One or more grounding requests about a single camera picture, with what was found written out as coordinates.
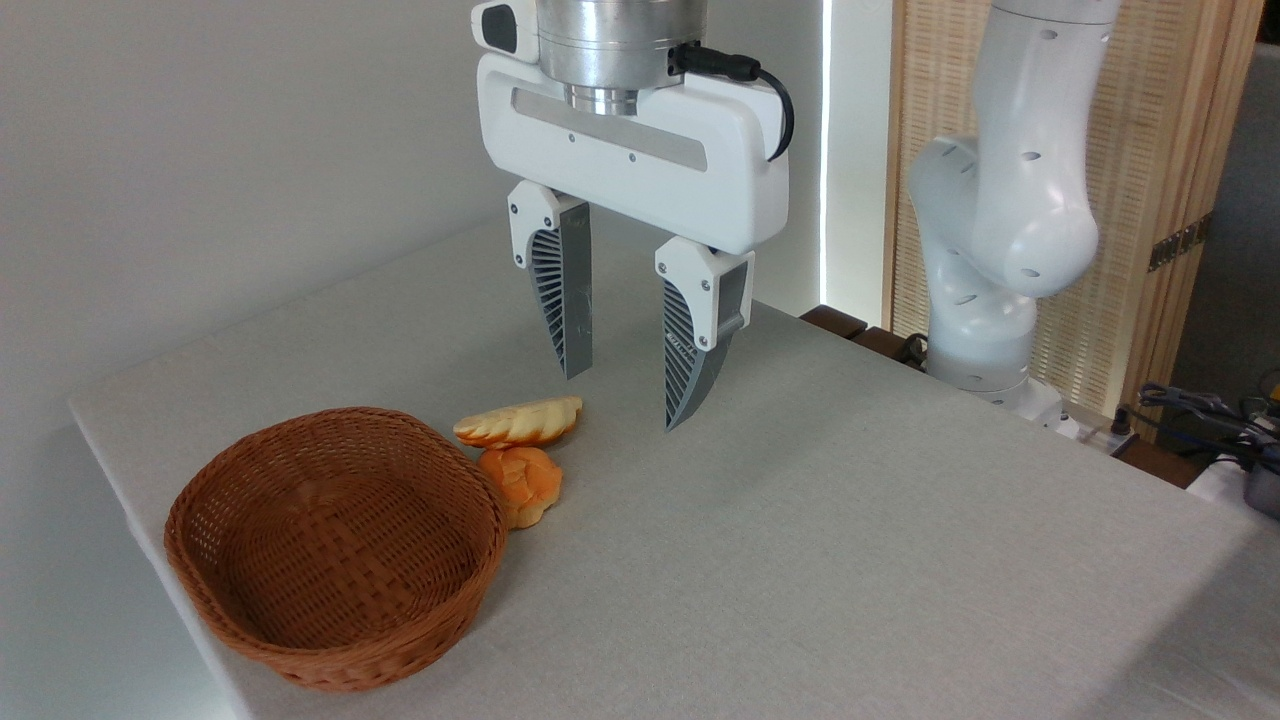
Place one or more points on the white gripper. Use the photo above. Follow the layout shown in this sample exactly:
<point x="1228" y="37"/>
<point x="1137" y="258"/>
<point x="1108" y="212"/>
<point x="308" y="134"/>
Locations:
<point x="640" y="165"/>

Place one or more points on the pale croissant bread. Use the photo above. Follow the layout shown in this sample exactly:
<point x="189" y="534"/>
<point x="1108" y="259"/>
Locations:
<point x="520" y="422"/>

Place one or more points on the round orange bread bun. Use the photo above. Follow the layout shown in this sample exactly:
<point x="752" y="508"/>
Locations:
<point x="525" y="485"/>

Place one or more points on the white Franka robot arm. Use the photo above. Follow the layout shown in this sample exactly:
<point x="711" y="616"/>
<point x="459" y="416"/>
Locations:
<point x="1010" y="200"/>

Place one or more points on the brown wicker basket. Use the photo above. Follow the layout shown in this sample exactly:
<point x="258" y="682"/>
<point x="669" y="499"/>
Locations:
<point x="260" y="600"/>

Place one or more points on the dark brown wooden bench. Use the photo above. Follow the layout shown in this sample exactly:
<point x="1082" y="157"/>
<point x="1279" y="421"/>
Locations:
<point x="850" y="328"/>

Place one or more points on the grey tablecloth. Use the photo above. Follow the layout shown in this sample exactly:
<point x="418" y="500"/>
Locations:
<point x="800" y="550"/>

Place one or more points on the wooden slatted screen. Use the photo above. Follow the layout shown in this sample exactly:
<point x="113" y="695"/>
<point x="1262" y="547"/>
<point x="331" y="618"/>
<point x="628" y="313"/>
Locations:
<point x="1160" y="130"/>

